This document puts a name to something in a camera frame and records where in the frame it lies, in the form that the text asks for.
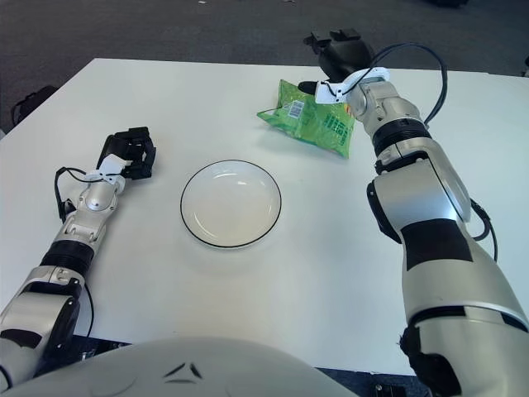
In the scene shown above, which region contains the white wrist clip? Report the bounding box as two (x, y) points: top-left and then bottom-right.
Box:
(314, 65), (392, 104)
(85, 154), (127, 184)

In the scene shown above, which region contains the white plate black rim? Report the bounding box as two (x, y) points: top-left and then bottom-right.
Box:
(179, 159), (284, 251)

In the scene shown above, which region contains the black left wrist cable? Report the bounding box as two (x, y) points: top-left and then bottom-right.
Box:
(54, 165), (99, 225)

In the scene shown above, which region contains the thin black upper arm cable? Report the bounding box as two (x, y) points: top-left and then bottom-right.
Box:
(81, 284), (95, 338)
(468, 197), (500, 262)

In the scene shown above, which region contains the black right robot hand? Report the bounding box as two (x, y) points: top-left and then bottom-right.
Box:
(297, 27), (375, 93)

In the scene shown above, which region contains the green snack bag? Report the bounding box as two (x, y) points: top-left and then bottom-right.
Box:
(255, 79), (357, 160)

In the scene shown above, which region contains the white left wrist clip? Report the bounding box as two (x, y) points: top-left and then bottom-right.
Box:
(85, 154), (127, 184)

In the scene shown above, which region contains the black bag on floor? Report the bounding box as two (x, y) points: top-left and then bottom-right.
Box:
(9, 84), (58, 126)

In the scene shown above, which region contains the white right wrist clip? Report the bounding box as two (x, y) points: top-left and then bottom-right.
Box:
(314, 65), (392, 104)

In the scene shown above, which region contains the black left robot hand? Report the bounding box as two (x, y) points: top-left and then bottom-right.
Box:
(98, 126), (159, 181)

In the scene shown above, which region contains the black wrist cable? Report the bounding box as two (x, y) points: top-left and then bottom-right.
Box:
(369, 42), (450, 126)
(54, 165), (99, 225)

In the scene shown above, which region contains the grey robot torso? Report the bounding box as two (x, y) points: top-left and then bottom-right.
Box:
(0, 335), (356, 397)

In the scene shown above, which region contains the black bolted waist bracket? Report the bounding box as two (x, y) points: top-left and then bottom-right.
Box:
(79, 336), (134, 361)

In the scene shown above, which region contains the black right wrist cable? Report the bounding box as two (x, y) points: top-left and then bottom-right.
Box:
(369, 42), (450, 126)

